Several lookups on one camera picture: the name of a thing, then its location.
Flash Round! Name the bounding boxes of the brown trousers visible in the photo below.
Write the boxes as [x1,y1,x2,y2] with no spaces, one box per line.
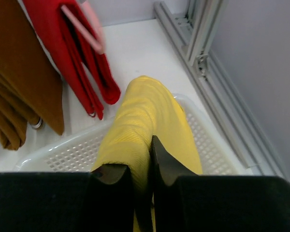
[0,0,64,150]

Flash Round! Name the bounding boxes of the red trousers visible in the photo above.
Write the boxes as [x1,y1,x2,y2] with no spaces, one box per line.
[23,0,121,119]

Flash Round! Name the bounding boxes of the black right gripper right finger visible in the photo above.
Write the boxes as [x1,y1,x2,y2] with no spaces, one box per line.
[151,136,290,232]

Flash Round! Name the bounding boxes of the pink hanger of red trousers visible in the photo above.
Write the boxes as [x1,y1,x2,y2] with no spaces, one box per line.
[61,0,105,55]

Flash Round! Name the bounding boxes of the white plastic basket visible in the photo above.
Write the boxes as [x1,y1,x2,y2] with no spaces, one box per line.
[13,94,253,175]

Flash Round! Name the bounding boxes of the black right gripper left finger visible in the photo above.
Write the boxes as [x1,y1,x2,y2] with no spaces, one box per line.
[0,164,134,232]

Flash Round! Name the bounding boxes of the yellow trousers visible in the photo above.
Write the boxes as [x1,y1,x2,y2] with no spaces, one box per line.
[93,76,203,232]

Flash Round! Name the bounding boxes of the aluminium frame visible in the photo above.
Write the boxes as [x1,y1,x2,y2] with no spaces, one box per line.
[154,0,285,177]

